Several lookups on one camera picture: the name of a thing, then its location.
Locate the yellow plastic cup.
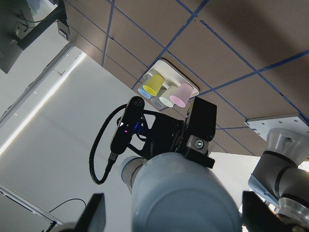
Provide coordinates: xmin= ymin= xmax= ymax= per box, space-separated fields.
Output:
xmin=142 ymin=73 xmax=164 ymax=96

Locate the black braided camera cable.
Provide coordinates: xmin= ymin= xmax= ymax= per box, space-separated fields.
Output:
xmin=89 ymin=103 xmax=128 ymax=186

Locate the grey plastic cup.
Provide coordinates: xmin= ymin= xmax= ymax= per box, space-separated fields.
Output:
xmin=150 ymin=98 xmax=164 ymax=109

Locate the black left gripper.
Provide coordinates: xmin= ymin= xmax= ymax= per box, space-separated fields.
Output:
xmin=117 ymin=96 xmax=217 ymax=168

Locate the light blue plastic cup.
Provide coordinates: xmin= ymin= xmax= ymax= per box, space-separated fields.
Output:
xmin=131 ymin=152 xmax=242 ymax=232

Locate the pale green plastic cup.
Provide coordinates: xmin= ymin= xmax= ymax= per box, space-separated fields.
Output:
xmin=159 ymin=85 xmax=178 ymax=108

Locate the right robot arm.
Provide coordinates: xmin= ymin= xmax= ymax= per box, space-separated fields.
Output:
xmin=89 ymin=114 xmax=309 ymax=232

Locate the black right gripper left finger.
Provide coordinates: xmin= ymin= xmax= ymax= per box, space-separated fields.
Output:
xmin=73 ymin=193 xmax=106 ymax=232

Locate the cream plastic tray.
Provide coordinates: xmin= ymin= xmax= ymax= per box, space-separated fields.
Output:
xmin=143 ymin=59 xmax=200 ymax=97

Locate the pink plastic cup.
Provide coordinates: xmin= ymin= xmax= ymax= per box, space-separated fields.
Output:
xmin=170 ymin=83 xmax=193 ymax=108

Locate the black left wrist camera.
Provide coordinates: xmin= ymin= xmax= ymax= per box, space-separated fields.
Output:
xmin=110 ymin=96 xmax=145 ymax=155

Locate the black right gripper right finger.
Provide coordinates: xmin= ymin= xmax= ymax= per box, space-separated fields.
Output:
xmin=242 ymin=191 xmax=285 ymax=232

